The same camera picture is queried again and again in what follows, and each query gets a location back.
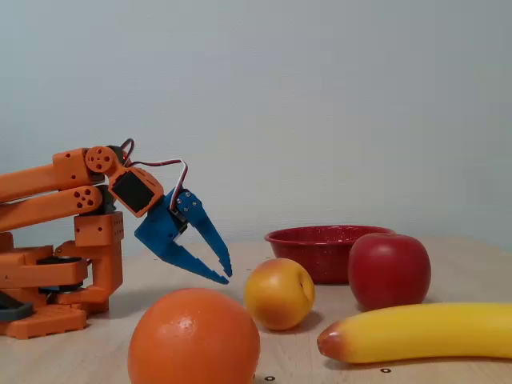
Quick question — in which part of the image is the red white servo cable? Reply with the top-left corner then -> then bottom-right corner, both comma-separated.
119,138 -> 190,211

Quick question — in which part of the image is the orange fruit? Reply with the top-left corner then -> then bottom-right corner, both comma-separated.
127,287 -> 262,384

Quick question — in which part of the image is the yellow orange peach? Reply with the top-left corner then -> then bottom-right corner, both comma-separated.
243,258 -> 316,332

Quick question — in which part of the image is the black table clamp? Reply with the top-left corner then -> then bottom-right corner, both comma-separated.
0,290 -> 34,323

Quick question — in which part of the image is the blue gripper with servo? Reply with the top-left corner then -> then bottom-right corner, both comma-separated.
134,186 -> 234,286

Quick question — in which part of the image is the red speckled bowl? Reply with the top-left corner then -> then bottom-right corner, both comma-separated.
263,225 -> 397,286

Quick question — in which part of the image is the orange robot base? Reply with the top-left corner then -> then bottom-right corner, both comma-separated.
0,231 -> 90,341

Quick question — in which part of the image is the red apple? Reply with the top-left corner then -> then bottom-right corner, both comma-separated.
346,233 -> 432,312

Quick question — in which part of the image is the yellow banana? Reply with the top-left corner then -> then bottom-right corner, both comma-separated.
316,302 -> 512,365

